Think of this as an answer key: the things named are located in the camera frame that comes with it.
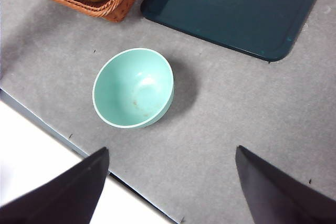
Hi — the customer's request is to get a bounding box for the teal ribbed bowl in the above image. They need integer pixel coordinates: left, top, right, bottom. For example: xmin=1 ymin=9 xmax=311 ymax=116
xmin=92 ymin=47 xmax=175 ymax=130

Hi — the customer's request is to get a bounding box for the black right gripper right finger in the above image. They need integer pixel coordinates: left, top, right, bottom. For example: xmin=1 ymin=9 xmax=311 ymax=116
xmin=235 ymin=145 xmax=336 ymax=224

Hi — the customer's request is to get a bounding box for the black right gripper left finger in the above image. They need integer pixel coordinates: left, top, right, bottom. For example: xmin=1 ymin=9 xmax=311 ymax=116
xmin=0 ymin=146 xmax=110 ymax=224

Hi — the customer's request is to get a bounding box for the dark rectangular tray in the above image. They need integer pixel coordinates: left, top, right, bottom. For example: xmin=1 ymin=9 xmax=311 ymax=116
xmin=140 ymin=0 xmax=322 ymax=62

